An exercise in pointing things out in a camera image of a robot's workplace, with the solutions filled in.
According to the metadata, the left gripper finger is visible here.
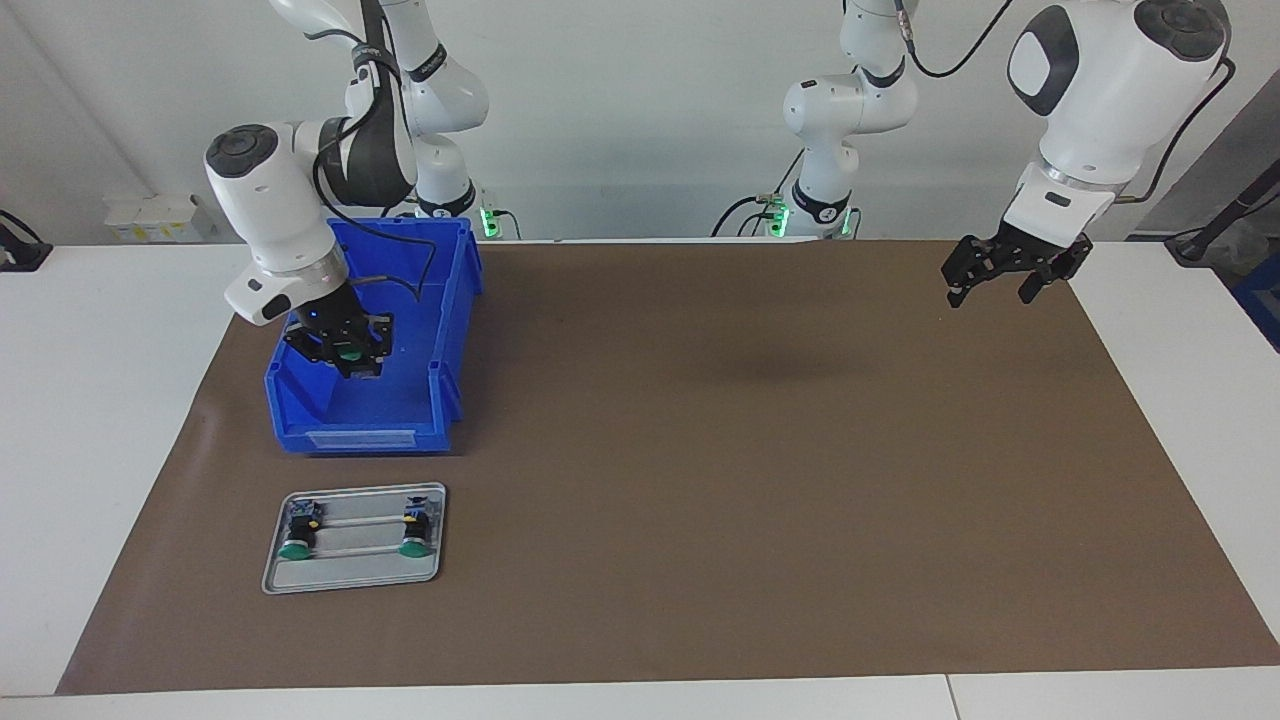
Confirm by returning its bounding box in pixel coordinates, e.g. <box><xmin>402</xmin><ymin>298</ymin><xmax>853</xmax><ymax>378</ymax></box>
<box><xmin>1017</xmin><ymin>234</ymin><xmax>1094</xmax><ymax>305</ymax></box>
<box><xmin>942</xmin><ymin>236</ymin><xmax>1004</xmax><ymax>309</ymax></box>

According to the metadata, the black clamp mount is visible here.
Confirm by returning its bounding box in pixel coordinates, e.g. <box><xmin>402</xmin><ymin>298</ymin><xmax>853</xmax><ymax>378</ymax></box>
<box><xmin>0</xmin><ymin>208</ymin><xmax>54</xmax><ymax>273</ymax></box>

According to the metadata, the blue plastic storage bin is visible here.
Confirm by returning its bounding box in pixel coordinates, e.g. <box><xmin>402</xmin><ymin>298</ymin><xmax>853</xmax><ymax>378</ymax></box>
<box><xmin>264</xmin><ymin>216</ymin><xmax>485</xmax><ymax>457</ymax></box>

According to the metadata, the green push button switch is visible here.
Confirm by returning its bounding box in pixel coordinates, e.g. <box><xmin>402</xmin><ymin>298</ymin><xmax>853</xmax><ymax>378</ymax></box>
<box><xmin>277</xmin><ymin>500</ymin><xmax>323</xmax><ymax>561</ymax></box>
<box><xmin>335</xmin><ymin>342</ymin><xmax>383</xmax><ymax>381</ymax></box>
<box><xmin>397</xmin><ymin>495</ymin><xmax>438</xmax><ymax>559</ymax></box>

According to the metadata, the brown table mat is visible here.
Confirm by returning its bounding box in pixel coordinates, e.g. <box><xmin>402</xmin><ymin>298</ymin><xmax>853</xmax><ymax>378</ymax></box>
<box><xmin>55</xmin><ymin>238</ymin><xmax>1280</xmax><ymax>697</ymax></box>

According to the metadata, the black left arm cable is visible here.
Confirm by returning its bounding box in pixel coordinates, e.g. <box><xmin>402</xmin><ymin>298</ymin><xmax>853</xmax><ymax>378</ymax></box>
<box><xmin>895</xmin><ymin>0</ymin><xmax>1237</xmax><ymax>206</ymax></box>

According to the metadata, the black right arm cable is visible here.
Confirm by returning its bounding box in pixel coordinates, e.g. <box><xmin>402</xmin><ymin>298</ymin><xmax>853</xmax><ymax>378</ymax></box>
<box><xmin>312</xmin><ymin>0</ymin><xmax>442</xmax><ymax>299</ymax></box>

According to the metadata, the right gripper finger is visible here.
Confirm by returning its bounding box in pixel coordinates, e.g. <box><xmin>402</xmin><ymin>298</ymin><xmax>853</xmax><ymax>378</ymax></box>
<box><xmin>355</xmin><ymin>312</ymin><xmax>396</xmax><ymax>381</ymax></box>
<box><xmin>283</xmin><ymin>322</ymin><xmax>347</xmax><ymax>367</ymax></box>

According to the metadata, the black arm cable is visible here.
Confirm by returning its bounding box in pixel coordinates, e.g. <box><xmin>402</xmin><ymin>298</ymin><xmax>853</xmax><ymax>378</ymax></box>
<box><xmin>895</xmin><ymin>0</ymin><xmax>1237</xmax><ymax>206</ymax></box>
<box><xmin>312</xmin><ymin>0</ymin><xmax>442</xmax><ymax>299</ymax></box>

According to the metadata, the silver metal tray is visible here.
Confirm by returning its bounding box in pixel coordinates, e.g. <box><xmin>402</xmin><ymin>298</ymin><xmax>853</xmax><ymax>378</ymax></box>
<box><xmin>261</xmin><ymin>482</ymin><xmax>448</xmax><ymax>596</ymax></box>

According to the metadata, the black camera stand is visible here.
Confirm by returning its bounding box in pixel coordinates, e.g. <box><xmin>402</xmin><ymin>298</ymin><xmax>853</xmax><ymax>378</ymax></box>
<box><xmin>1165</xmin><ymin>158</ymin><xmax>1280</xmax><ymax>267</ymax></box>

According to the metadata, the blue crate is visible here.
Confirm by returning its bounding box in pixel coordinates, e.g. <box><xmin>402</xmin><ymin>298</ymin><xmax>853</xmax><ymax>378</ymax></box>
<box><xmin>1232</xmin><ymin>252</ymin><xmax>1280</xmax><ymax>353</ymax></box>

